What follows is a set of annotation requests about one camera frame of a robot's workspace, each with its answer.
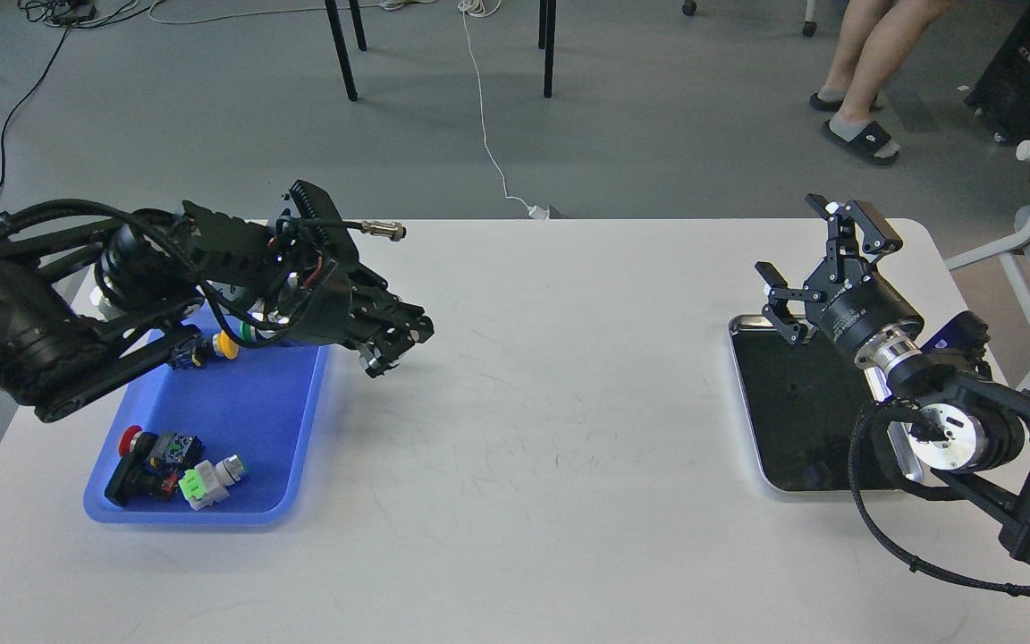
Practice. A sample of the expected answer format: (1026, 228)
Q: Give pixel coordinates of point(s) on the person leg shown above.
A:
(846, 69)
(889, 45)

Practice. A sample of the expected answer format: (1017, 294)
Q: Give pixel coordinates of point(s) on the black slipper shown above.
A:
(823, 105)
(870, 143)

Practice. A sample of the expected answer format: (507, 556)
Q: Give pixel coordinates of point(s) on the black robot arm image left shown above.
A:
(92, 297)

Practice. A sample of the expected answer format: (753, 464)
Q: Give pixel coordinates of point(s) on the person leg near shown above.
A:
(889, 45)

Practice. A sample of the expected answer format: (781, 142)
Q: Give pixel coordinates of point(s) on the person leg far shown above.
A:
(846, 69)

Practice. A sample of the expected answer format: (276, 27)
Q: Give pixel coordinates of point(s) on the black slipper far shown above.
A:
(823, 105)

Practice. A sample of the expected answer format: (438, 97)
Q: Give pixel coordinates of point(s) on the black Robotiq image left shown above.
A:
(358, 311)

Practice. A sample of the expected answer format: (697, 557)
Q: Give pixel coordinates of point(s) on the black table leg right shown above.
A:
(547, 17)

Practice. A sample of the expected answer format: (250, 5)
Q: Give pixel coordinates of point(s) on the yellow pushbutton switch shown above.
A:
(215, 347)

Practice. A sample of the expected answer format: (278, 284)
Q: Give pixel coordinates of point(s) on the white power adapter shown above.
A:
(545, 213)

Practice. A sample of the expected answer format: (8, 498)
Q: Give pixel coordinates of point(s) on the white green selector switch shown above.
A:
(206, 483)

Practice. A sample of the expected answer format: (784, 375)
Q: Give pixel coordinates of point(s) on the blue plastic tray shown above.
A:
(260, 406)

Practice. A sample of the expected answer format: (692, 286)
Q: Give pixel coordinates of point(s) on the black slipper near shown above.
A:
(870, 143)

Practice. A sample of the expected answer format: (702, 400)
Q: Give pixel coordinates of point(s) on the black table leg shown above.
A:
(332, 10)
(547, 17)

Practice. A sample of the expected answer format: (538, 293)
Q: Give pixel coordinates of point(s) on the silver metal tray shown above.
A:
(801, 442)

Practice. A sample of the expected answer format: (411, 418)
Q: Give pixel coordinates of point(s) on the black Robotiq image right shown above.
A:
(853, 310)

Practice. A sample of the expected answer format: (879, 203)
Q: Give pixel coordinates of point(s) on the red emergency stop button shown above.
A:
(151, 465)

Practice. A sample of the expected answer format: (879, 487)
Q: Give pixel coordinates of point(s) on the black table leg left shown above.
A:
(332, 10)

